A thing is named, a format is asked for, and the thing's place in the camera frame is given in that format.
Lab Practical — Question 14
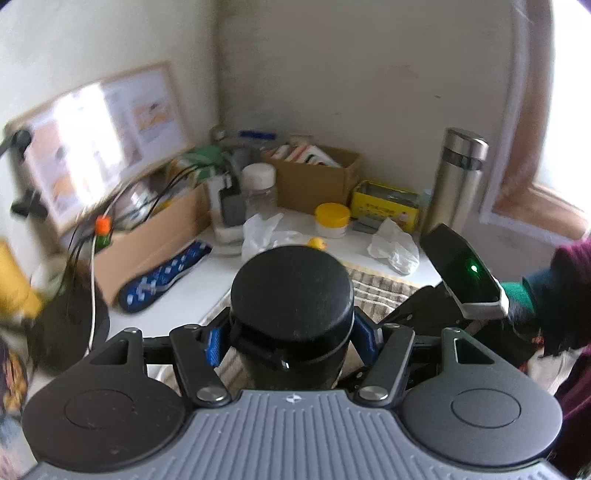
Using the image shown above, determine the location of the black thermos bottle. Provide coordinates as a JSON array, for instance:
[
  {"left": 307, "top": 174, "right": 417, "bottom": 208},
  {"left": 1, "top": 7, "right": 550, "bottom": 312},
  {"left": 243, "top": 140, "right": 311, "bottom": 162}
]
[{"left": 230, "top": 245, "right": 355, "bottom": 390}]

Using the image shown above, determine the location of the green plastic container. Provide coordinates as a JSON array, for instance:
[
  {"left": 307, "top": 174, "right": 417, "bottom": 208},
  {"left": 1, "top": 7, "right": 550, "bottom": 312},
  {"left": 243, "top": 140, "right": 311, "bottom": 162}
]
[{"left": 169, "top": 145, "right": 250, "bottom": 186}]

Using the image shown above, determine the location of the striped beige towel mat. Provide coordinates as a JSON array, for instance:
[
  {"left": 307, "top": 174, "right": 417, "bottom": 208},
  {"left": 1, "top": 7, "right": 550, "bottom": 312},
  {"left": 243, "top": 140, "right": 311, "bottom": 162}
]
[{"left": 150, "top": 262, "right": 418, "bottom": 396}]

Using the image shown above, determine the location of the crumpled tissue near tin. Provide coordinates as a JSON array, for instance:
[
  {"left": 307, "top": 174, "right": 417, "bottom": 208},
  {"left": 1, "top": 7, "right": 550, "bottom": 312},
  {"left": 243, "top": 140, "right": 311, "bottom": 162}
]
[{"left": 368, "top": 218, "right": 420, "bottom": 276}]

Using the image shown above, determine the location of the white power strip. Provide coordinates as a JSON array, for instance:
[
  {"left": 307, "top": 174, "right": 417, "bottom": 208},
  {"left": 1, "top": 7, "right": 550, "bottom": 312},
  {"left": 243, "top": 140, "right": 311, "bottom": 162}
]
[{"left": 206, "top": 175, "right": 245, "bottom": 244}]

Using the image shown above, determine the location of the yellow rubber duck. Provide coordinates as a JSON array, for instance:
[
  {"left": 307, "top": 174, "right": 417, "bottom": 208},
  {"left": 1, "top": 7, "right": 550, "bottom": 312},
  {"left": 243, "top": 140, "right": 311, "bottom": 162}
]
[{"left": 307, "top": 237, "right": 328, "bottom": 251}]

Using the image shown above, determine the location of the crumpled tissue near adapter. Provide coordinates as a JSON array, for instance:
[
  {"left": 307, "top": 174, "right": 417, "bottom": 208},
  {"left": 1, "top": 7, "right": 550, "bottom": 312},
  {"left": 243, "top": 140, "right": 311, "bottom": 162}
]
[{"left": 242, "top": 213, "right": 304, "bottom": 262}]

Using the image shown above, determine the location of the long cardboard box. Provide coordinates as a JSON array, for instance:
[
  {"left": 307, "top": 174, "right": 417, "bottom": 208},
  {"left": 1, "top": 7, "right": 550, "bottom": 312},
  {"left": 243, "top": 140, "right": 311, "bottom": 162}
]
[{"left": 94, "top": 184, "right": 211, "bottom": 306}]

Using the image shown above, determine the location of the yellow lid cream jar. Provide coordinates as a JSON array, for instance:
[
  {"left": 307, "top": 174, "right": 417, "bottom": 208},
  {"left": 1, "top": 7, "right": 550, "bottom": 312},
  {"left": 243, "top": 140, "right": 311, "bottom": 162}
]
[{"left": 314, "top": 203, "right": 351, "bottom": 238}]

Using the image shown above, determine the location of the yellow tin box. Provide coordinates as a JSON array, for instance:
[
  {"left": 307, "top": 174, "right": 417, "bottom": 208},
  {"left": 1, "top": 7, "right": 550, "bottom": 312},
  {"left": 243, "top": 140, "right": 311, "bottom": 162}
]
[{"left": 349, "top": 180, "right": 420, "bottom": 233}]

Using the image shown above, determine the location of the black power adapter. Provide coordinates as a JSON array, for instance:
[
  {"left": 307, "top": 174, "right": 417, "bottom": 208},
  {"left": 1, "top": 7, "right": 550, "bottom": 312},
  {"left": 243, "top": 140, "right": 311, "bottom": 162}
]
[{"left": 219, "top": 188, "right": 246, "bottom": 227}]

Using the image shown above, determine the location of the black round stand base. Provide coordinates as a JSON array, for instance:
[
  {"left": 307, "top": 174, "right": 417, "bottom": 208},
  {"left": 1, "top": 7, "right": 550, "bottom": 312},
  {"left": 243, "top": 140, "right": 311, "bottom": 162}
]
[{"left": 27, "top": 275, "right": 110, "bottom": 374}]

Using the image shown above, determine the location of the orange cap green bottle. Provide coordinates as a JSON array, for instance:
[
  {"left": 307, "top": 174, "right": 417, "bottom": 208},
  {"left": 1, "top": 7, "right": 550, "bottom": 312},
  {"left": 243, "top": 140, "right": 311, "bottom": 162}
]
[{"left": 93, "top": 215, "right": 112, "bottom": 252}]

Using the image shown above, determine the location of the white lid clear jar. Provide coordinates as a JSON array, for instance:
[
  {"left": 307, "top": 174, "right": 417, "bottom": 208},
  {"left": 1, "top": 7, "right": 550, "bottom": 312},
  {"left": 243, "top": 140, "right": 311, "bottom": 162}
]
[{"left": 242, "top": 162, "right": 277, "bottom": 219}]

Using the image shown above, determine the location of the stainless steel thermos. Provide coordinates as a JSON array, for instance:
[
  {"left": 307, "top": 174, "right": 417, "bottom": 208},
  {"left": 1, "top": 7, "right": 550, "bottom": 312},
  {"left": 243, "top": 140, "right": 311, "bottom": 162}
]
[{"left": 421, "top": 127, "right": 489, "bottom": 236}]

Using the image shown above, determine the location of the small cardboard box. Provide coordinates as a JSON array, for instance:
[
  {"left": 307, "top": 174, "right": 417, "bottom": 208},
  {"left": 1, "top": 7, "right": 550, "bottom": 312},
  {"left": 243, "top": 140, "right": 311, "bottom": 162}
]
[{"left": 262, "top": 145, "right": 363, "bottom": 214}]

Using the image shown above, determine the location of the yellow cylinder canister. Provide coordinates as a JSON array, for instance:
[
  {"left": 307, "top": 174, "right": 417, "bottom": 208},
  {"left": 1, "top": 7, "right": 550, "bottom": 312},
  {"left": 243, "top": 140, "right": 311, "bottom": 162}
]
[{"left": 0, "top": 239, "right": 43, "bottom": 320}]

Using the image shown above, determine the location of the blue snack packet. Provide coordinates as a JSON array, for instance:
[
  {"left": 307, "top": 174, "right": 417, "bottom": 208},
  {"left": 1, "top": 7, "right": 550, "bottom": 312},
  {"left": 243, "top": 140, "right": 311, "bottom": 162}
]
[{"left": 0, "top": 340, "right": 29, "bottom": 418}]

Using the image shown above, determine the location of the black articulated stand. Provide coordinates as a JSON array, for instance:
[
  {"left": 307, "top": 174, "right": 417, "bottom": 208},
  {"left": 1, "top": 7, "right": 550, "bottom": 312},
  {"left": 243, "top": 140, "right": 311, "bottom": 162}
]
[{"left": 1, "top": 129, "right": 48, "bottom": 221}]

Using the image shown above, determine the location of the framed baby photo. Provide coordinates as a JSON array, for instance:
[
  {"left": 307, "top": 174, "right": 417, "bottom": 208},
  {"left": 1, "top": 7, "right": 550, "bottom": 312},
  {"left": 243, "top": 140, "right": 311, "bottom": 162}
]
[{"left": 1, "top": 62, "right": 191, "bottom": 236}]

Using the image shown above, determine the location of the black camera box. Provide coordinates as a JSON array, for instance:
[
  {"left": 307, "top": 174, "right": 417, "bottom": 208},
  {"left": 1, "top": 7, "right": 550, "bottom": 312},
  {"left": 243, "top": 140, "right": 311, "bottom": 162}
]
[{"left": 420, "top": 224, "right": 509, "bottom": 320}]

